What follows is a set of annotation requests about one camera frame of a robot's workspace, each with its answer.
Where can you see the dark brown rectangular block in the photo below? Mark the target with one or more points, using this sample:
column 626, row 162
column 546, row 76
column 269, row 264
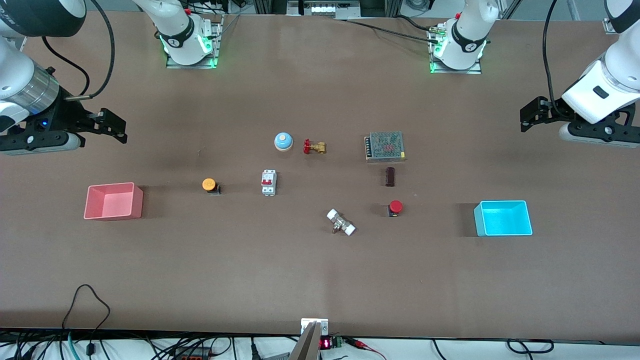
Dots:
column 390, row 177

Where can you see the red mushroom push button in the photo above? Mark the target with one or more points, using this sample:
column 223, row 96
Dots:
column 396, row 206

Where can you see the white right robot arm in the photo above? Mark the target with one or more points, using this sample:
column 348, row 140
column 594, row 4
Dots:
column 17, row 65

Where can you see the grey metal bar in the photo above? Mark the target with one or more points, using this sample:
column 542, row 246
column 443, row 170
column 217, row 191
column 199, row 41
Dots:
column 306, row 345

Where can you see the red clip lead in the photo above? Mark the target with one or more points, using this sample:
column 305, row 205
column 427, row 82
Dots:
column 365, row 346

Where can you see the blue round dome bell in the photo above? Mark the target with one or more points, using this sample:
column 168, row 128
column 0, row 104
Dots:
column 283, row 141

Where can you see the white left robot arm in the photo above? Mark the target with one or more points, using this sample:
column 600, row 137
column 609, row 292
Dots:
column 622, row 65

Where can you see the white circuit breaker red switch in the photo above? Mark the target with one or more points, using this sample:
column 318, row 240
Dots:
column 268, row 182

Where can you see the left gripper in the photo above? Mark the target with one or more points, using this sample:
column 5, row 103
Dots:
column 551, row 110

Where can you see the white-ended metal pipe fitting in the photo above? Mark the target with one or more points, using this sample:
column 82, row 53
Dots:
column 341, row 222

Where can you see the red digit display module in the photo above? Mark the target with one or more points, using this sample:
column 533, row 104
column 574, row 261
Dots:
column 327, row 343

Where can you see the white lit device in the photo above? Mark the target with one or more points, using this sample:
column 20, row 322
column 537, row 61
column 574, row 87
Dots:
column 325, row 8

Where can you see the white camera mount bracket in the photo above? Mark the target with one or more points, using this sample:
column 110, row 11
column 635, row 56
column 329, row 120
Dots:
column 322, row 325

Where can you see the black power strip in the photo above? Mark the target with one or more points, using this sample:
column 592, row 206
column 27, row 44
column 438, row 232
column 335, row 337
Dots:
column 192, row 354

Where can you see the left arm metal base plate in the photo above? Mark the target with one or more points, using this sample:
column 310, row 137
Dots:
column 457, row 71

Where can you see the pink plastic box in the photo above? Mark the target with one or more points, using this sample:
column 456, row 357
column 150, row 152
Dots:
column 112, row 202

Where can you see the metal mesh power supply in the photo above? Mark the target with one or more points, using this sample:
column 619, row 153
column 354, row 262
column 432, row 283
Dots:
column 385, row 146

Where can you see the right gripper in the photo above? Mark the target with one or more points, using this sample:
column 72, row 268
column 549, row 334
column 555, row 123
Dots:
column 68, row 118

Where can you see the cyan plastic box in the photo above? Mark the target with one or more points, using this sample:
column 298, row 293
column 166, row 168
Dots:
column 502, row 220

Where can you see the yellow push button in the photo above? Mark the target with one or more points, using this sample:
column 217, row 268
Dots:
column 208, row 184

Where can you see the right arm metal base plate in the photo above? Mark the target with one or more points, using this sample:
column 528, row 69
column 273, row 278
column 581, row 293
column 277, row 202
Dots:
column 218, row 42

